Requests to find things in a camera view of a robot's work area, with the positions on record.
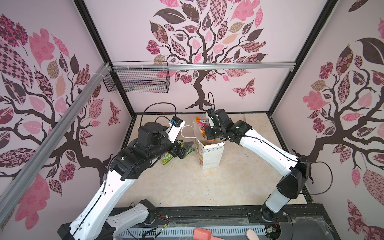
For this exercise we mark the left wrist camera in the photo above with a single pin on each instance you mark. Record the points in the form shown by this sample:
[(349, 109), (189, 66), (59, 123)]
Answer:
[(176, 125)]

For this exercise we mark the beige round object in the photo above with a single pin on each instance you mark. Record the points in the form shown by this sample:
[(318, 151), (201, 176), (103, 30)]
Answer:
[(251, 235)]

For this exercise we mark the orange red snack packet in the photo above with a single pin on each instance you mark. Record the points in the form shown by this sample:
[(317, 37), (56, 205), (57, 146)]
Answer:
[(202, 124)]

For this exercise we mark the pink plastic scoop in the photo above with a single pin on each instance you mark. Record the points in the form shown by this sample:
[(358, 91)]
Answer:
[(202, 234)]

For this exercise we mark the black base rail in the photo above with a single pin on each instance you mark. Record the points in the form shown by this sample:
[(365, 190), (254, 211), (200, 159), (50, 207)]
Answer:
[(295, 222)]

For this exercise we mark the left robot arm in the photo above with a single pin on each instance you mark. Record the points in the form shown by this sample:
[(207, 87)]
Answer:
[(96, 221)]

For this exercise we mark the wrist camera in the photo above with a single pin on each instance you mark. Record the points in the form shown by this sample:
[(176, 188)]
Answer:
[(212, 118), (176, 125)]

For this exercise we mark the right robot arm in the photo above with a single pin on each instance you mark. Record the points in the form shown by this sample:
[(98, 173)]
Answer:
[(294, 170)]

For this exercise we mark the white slotted cable duct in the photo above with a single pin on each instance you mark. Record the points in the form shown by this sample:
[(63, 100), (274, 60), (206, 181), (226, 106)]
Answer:
[(186, 232)]

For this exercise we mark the black wire basket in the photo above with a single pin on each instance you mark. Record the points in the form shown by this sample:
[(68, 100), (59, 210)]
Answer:
[(138, 77)]

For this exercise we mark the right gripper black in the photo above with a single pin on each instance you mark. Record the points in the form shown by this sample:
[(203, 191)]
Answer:
[(208, 133)]

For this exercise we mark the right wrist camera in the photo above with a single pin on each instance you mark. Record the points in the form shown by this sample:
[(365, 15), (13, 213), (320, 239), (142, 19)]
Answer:
[(212, 118)]

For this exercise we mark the aluminium rail back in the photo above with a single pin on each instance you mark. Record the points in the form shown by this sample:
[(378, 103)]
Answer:
[(212, 66)]

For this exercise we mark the white patterned paper bag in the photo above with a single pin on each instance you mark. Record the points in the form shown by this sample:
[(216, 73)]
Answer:
[(209, 152)]

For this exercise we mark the green snack packet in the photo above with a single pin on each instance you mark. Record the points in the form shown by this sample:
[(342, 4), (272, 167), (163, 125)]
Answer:
[(166, 158), (190, 151)]

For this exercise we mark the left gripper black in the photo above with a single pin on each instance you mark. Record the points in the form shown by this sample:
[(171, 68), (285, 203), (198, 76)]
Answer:
[(175, 152)]

